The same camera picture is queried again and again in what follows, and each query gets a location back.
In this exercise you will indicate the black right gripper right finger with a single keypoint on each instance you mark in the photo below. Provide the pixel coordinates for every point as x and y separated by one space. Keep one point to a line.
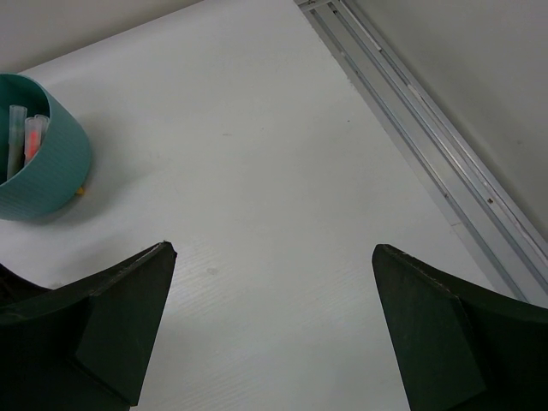
459 346

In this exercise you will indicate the aluminium rail frame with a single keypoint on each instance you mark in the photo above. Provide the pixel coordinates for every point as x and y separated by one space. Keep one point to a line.
502 240

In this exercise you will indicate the orange highlighter pen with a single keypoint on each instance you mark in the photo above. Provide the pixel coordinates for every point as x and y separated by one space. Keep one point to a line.
33 137

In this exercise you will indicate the purple highlighter pen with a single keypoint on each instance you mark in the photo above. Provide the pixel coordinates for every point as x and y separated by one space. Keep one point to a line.
44 123

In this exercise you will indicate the teal round desk organizer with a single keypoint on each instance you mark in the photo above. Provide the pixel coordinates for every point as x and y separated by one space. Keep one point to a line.
61 164

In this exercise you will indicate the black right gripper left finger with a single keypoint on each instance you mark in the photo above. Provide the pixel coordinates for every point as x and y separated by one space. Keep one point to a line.
86 345

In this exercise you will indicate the green highlighter pen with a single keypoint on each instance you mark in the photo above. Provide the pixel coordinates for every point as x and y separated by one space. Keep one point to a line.
17 118

